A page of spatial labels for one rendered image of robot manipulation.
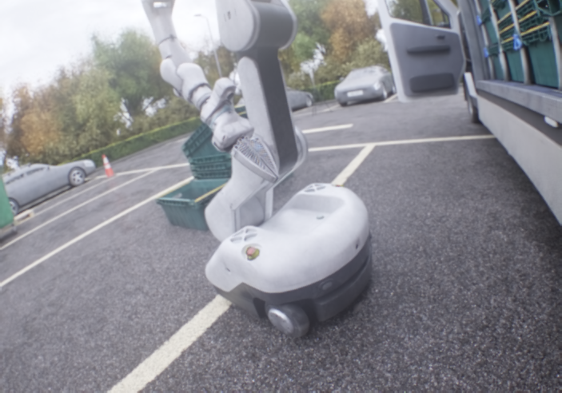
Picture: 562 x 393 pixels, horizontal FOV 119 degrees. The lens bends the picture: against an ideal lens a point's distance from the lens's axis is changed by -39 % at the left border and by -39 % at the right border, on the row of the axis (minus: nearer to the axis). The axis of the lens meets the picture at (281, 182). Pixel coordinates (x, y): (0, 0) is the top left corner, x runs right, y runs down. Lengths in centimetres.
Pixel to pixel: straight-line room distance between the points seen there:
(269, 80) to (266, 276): 56
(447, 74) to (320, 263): 310
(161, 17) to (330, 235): 81
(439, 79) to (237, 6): 297
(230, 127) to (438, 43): 323
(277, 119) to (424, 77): 273
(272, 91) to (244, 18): 24
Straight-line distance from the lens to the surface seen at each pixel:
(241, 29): 76
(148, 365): 112
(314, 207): 104
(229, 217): 104
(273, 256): 75
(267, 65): 83
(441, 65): 359
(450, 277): 113
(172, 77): 76
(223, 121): 62
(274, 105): 82
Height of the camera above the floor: 74
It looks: 17 degrees down
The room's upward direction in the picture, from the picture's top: 14 degrees counter-clockwise
